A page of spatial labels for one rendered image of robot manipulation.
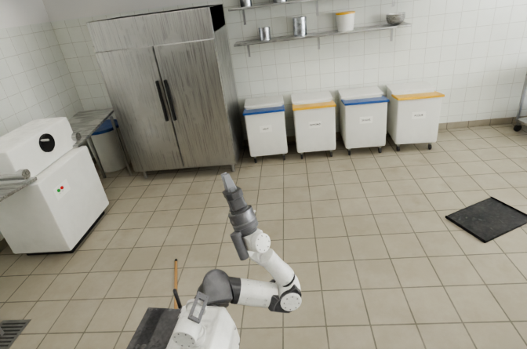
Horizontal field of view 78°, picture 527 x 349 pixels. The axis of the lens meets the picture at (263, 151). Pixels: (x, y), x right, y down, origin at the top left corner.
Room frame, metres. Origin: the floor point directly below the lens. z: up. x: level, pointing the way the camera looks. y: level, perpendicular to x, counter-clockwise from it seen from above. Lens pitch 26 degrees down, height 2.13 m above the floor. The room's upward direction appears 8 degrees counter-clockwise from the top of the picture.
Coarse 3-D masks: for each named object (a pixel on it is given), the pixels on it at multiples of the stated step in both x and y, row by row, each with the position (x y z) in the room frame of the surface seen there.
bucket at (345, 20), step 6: (342, 12) 4.41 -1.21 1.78; (348, 12) 4.29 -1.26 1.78; (354, 12) 4.28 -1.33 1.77; (336, 18) 4.34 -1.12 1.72; (342, 18) 4.26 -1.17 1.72; (348, 18) 4.24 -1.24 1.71; (342, 24) 4.26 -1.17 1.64; (348, 24) 4.24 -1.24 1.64; (342, 30) 4.27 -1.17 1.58; (348, 30) 4.25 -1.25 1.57
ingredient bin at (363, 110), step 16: (352, 96) 4.11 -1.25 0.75; (368, 96) 4.07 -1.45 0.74; (384, 96) 3.97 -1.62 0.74; (352, 112) 3.85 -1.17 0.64; (368, 112) 3.83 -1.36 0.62; (384, 112) 3.80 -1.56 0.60; (352, 128) 3.85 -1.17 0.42; (368, 128) 3.83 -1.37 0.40; (384, 128) 3.80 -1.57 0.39; (352, 144) 3.85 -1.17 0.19; (368, 144) 3.83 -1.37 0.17; (384, 144) 3.80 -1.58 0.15
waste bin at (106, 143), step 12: (108, 120) 4.80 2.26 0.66; (96, 132) 4.33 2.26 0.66; (108, 132) 4.39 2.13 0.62; (120, 132) 4.55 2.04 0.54; (96, 144) 4.34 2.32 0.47; (108, 144) 4.37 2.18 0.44; (108, 156) 4.36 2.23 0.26; (120, 156) 4.45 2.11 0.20; (108, 168) 4.37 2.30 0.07; (120, 168) 4.42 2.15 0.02
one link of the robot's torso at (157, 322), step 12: (156, 312) 0.76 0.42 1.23; (168, 312) 0.75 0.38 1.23; (180, 312) 0.74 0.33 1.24; (216, 312) 0.72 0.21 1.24; (144, 324) 0.72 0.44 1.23; (156, 324) 0.71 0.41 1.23; (168, 324) 0.70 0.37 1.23; (204, 324) 0.69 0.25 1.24; (216, 324) 0.68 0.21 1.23; (228, 324) 0.70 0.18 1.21; (144, 336) 0.67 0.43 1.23; (156, 336) 0.67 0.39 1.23; (168, 336) 0.66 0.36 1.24; (216, 336) 0.65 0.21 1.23; (228, 336) 0.66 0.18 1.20; (132, 348) 0.64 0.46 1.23; (144, 348) 0.63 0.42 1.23; (156, 348) 0.63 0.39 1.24; (168, 348) 0.62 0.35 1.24; (180, 348) 0.62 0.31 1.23; (192, 348) 0.61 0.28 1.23; (204, 348) 0.61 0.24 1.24; (216, 348) 0.61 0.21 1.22; (228, 348) 0.63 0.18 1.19
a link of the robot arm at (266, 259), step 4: (248, 252) 0.90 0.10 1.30; (252, 252) 0.91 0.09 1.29; (268, 252) 0.91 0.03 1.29; (272, 252) 0.89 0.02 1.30; (252, 256) 0.90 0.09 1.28; (256, 256) 0.90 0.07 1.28; (260, 256) 0.91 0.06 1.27; (264, 256) 0.89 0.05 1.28; (268, 256) 0.88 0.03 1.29; (272, 256) 0.88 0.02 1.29; (276, 256) 0.89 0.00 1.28; (252, 260) 0.91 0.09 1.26; (256, 260) 0.89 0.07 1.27; (260, 260) 0.89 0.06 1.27; (264, 260) 0.87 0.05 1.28; (268, 260) 0.86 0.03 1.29; (272, 260) 0.87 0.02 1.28; (260, 264) 0.88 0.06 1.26; (264, 264) 0.86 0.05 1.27; (268, 264) 0.86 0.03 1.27
